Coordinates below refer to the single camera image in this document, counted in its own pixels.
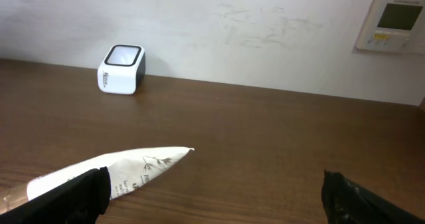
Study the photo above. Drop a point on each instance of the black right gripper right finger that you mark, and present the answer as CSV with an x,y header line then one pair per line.
x,y
346,202

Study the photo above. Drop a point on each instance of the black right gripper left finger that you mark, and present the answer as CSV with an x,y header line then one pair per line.
x,y
80,200

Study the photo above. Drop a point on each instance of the white tube with gold cap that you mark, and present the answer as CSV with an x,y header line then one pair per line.
x,y
128,169

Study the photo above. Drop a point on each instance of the white barcode scanner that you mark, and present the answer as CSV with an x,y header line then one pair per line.
x,y
122,69

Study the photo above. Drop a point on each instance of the wall thermostat control panel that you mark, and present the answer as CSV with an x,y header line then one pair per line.
x,y
392,26

